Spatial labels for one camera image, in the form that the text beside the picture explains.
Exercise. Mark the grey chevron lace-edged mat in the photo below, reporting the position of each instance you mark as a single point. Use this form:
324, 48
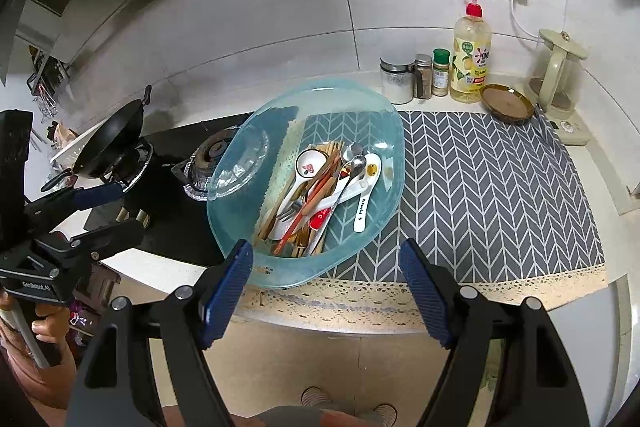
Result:
475, 187

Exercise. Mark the stove knob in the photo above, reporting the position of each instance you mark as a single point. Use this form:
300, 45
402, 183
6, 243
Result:
142, 218
125, 214

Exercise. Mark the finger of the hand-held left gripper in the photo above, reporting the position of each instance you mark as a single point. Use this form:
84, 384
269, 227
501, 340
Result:
102, 194
117, 234

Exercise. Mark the black gas stove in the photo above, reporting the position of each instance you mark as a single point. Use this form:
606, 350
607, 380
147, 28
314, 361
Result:
170, 227

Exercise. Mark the yellow dish soap bottle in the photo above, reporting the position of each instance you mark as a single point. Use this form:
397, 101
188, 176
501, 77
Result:
470, 67

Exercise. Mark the beige kettle base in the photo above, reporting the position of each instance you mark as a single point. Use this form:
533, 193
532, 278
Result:
575, 133

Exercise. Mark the white spoon red print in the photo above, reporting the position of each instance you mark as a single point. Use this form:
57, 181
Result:
310, 164

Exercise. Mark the foil burner liner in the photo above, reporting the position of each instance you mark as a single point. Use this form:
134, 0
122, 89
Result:
195, 189
140, 164

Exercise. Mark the white spoon orange print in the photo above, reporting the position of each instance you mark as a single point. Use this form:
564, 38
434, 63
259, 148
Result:
340, 194

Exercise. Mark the red chopstick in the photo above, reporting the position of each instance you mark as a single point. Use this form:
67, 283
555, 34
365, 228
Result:
305, 217

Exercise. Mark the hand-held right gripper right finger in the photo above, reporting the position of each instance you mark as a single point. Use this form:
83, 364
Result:
425, 292

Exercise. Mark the white perforated tray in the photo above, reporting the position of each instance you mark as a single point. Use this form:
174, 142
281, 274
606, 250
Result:
70, 147

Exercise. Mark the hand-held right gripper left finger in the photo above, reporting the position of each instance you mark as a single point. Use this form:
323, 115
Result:
227, 292

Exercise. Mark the green lid spice jar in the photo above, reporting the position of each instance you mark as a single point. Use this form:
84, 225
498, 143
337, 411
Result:
441, 77

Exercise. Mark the pile of chopsticks and spoons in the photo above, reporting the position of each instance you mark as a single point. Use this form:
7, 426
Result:
332, 152

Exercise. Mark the long metal spoon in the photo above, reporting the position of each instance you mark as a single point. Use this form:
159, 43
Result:
357, 163

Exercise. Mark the translucent blue plastic basin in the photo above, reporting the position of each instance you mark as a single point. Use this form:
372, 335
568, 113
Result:
300, 269

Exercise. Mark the metal fork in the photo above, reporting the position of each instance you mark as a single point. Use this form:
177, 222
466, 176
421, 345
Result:
286, 214

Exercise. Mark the beige electric kettle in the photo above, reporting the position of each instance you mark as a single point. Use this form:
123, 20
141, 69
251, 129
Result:
552, 72

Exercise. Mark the black wok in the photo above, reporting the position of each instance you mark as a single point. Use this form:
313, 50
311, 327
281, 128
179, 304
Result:
112, 137

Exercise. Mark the glass jar white powder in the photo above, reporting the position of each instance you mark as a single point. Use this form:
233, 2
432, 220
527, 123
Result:
396, 87

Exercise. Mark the person's left hand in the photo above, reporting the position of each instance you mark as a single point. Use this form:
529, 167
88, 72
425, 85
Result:
47, 329

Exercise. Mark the gas burner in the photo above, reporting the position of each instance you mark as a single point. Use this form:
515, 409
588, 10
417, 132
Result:
217, 152

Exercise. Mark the silver lid spice jar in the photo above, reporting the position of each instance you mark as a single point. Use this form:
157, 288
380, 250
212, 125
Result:
423, 79

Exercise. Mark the short metal spoon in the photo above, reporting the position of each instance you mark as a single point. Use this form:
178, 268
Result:
350, 150

